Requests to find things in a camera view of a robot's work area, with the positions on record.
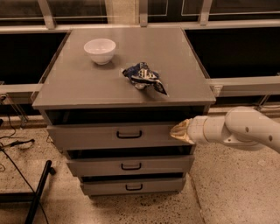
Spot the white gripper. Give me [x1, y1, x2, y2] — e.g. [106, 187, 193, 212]
[171, 115, 208, 144]

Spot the black top drawer handle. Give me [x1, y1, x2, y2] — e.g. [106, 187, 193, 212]
[115, 130, 143, 139]

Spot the black drawer handle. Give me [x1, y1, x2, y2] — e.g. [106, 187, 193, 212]
[115, 130, 143, 139]
[121, 163, 142, 171]
[125, 184, 143, 192]

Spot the black middle drawer handle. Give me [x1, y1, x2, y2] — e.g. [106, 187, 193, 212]
[121, 163, 142, 171]

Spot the grey middle drawer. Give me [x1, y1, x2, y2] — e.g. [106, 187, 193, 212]
[67, 145, 194, 178]

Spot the metal window railing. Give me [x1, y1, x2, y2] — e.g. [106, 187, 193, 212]
[0, 0, 280, 112]

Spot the grey top drawer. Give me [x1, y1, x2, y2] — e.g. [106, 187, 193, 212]
[47, 106, 204, 150]

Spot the black stand leg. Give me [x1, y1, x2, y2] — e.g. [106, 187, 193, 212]
[24, 160, 56, 224]

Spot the white ceramic bowl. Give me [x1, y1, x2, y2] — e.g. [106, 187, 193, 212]
[84, 38, 116, 65]

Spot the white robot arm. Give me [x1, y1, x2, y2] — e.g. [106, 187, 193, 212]
[170, 107, 280, 153]

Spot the crumpled blue white snack bag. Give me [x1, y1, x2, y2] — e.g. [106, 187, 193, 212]
[122, 62, 167, 95]

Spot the black floor cable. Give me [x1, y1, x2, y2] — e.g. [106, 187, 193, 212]
[0, 115, 51, 224]

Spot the grey drawer cabinet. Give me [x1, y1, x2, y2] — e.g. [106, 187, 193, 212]
[33, 28, 215, 195]

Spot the black bottom drawer handle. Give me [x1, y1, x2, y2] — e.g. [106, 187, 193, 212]
[125, 184, 143, 192]

